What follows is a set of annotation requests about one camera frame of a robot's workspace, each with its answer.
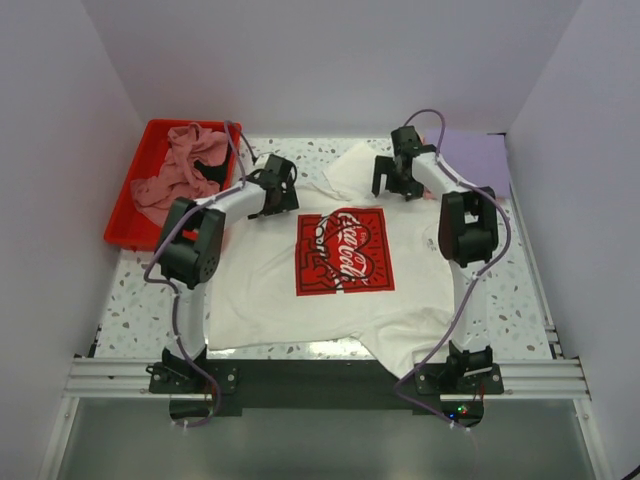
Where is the white t-shirt red print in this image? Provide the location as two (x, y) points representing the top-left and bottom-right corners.
(206, 143), (454, 376)

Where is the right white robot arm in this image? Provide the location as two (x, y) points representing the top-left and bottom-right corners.
(372, 126), (499, 393)

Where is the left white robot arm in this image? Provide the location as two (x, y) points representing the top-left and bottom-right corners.
(144, 154), (299, 393)

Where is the black garment in bin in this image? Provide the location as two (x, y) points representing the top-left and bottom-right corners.
(194, 145), (235, 188)

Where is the folded purple t-shirt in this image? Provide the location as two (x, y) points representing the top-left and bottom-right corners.
(441, 129), (511, 199)

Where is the pink crumpled t-shirt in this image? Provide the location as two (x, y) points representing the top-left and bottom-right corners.
(131, 123), (228, 227)

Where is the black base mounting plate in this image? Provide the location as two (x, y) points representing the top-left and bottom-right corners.
(146, 360), (505, 424)

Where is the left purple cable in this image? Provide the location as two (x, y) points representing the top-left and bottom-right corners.
(143, 119), (261, 429)

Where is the aluminium extrusion rail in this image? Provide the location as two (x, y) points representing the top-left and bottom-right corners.
(63, 358), (588, 399)

